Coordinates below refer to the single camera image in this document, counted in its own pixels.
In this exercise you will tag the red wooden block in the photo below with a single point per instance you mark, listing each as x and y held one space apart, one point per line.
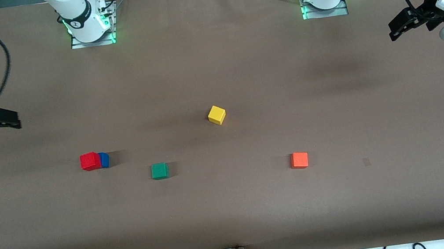
90 162

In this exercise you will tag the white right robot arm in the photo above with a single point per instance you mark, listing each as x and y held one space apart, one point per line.
74 9

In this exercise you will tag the blue wooden block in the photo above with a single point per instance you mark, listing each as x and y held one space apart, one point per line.
105 160

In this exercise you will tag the green wooden block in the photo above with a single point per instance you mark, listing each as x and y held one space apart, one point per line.
160 171

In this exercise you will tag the orange wooden block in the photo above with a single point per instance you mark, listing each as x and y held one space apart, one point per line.
299 160

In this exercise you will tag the yellow wooden block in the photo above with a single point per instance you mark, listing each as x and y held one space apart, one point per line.
216 115

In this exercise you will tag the brown table cover mat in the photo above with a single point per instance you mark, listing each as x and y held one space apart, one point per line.
236 211

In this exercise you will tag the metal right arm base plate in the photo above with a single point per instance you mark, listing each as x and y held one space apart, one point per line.
78 46

